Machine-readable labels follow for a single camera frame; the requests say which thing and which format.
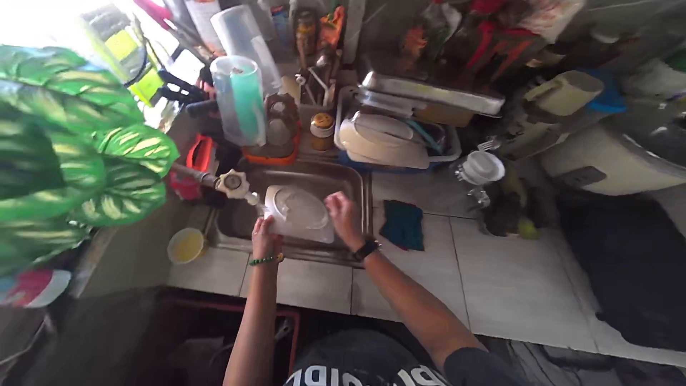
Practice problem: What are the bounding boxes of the person's right hand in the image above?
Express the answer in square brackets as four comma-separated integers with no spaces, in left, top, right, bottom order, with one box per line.
[325,192,366,253]

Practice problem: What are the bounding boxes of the person's left hand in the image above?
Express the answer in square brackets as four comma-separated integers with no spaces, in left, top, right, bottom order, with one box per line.
[252,216,283,262]

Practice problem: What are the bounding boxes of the white plastic dish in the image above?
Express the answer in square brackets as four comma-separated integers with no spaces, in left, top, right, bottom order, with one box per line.
[264,185,335,244]

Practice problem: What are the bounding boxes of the person's left forearm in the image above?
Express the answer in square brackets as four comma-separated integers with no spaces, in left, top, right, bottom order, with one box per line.
[223,253,285,386]

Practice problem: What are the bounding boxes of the person's right forearm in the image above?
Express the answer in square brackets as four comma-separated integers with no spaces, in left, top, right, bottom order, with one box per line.
[353,236,488,375]

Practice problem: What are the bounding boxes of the metal sink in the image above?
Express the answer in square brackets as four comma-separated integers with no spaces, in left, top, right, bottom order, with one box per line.
[205,160,373,269]

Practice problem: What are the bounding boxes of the dark teal cloth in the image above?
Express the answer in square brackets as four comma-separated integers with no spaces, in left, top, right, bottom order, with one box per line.
[379,200,426,252]

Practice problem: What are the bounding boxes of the jar with yellow lid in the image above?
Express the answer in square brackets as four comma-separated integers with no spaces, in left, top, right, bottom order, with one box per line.
[310,112,335,151]

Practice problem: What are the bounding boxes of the stack of white plates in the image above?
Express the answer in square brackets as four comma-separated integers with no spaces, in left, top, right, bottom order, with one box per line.
[339,110,431,169]

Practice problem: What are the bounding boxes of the white bowl with yellow content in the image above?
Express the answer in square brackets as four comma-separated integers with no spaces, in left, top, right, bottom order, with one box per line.
[167,228,205,265]

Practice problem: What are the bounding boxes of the orange rack with bottles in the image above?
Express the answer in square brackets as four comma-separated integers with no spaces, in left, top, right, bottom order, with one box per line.
[242,92,301,166]

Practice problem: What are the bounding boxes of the utensil holder with utensils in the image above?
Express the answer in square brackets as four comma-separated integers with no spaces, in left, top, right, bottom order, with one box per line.
[282,45,340,125]

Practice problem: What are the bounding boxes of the clear container with teal insert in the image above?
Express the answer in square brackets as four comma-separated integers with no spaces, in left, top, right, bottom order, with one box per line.
[210,55,268,148]

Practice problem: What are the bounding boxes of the dish drainer basket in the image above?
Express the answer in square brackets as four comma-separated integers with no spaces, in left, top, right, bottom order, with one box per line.
[334,86,462,173]

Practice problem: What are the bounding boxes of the clear glass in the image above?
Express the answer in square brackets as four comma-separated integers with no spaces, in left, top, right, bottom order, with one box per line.
[467,185,492,209]

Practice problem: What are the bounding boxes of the rectangular metal tray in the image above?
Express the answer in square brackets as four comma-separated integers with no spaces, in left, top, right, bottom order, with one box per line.
[362,71,506,118]

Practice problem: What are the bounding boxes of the stacked white cups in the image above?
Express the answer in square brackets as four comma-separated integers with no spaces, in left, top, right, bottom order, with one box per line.
[459,149,506,186]

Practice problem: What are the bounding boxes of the person's body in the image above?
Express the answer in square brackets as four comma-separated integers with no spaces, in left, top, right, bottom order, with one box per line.
[283,329,531,386]

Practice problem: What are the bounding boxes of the dark glass jar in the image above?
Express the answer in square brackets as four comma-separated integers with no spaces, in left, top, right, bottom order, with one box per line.
[293,8,319,58]

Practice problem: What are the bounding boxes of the orange packet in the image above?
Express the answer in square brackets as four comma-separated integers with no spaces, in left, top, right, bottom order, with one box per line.
[318,5,345,51]

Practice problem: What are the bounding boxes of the tall translucent plastic container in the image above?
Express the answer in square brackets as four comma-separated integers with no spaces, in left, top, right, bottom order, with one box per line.
[210,5,284,97]

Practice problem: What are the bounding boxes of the yellow green fruit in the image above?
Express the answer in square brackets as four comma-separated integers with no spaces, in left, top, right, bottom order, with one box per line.
[517,216,540,240]

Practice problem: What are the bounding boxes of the green leafy plant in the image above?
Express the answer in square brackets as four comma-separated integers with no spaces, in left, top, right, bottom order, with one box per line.
[0,44,180,293]

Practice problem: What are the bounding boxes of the yellow green plastic packet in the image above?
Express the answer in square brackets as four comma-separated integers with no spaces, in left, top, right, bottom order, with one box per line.
[79,4,166,107]

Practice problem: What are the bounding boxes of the red and white object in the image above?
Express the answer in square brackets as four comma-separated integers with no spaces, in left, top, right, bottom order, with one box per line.
[0,268,71,308]

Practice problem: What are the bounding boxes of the cream plastic mug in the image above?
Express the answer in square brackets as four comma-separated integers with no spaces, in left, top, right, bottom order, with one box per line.
[525,70,605,117]

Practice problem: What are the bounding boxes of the white rice cooker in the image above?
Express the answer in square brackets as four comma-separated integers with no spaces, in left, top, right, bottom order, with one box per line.
[540,122,686,196]

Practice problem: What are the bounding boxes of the blue plastic container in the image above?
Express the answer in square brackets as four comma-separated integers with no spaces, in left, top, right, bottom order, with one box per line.
[581,69,628,114]

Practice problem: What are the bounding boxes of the black cloth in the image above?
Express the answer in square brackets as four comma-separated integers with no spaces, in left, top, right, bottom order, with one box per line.
[556,189,686,355]

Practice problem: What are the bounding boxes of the faucet with round handle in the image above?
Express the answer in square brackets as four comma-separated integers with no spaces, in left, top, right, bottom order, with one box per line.
[170,162,269,215]

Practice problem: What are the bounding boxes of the red handled item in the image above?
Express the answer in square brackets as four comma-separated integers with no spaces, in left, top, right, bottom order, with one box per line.
[186,134,216,173]

